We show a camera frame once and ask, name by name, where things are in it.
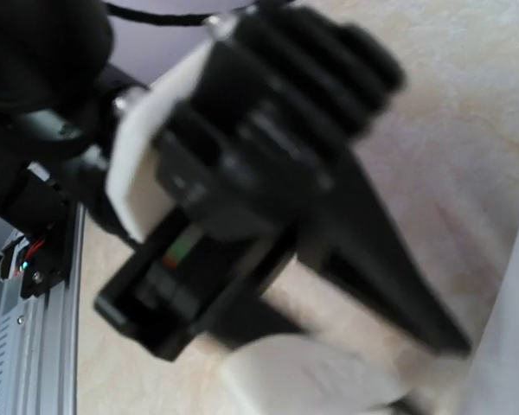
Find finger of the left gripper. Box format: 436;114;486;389
297;150;471;357

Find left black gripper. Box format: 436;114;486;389
93;41;351;362

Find cream printed ribbon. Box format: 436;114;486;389
219;335;423;415

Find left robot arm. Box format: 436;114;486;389
0;1;471;361

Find front aluminium rail base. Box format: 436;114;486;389
0;207;85;414

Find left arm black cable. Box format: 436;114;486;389
99;0;226;29

